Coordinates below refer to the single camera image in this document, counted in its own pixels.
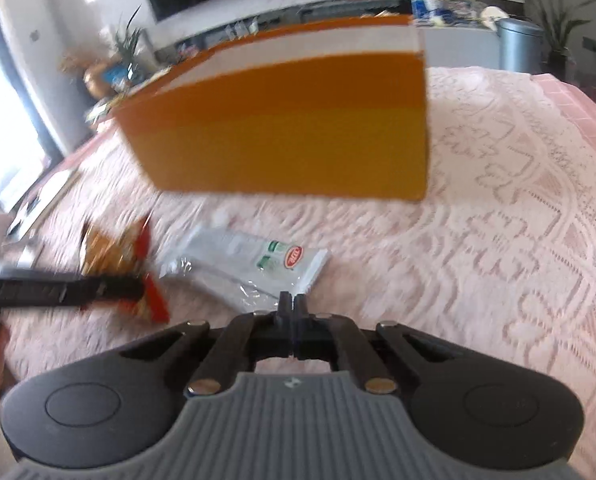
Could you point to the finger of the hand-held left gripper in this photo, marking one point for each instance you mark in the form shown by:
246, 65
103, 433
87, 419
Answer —
103, 287

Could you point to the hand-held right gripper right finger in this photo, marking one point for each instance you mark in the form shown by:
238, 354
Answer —
303, 335

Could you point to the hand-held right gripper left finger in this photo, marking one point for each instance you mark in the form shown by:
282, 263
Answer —
285, 325

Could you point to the red striped chips packet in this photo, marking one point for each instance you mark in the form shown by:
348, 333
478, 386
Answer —
113, 250

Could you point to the white plastic packet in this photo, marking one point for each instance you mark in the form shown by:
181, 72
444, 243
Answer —
248, 265

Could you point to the orange cardboard box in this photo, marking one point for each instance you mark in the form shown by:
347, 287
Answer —
288, 130

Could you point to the bronze round vase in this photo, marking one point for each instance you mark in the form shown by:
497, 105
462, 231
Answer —
98, 80

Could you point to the dried yellow flowers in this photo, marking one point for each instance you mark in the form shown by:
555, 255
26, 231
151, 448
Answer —
75, 60

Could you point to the white lace cloth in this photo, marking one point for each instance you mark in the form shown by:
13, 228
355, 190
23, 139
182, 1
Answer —
503, 210

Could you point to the slim-leaf plant in vase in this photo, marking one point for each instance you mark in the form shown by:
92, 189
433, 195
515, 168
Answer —
125, 40

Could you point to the grey-blue trash can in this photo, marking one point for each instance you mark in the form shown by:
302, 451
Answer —
520, 45

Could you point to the potted long-leaf plant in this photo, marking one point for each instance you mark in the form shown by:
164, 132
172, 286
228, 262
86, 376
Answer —
558, 25

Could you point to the wall socket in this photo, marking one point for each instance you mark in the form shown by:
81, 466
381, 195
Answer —
590, 43

